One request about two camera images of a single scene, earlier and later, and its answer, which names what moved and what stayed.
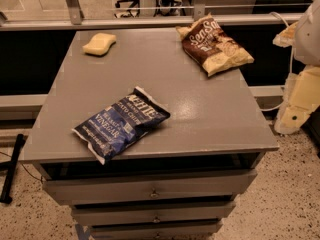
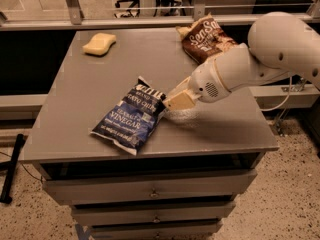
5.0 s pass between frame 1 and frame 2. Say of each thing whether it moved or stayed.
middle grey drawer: stayed
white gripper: moved
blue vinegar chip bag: moved
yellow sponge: stayed
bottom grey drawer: stayed
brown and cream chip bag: stayed
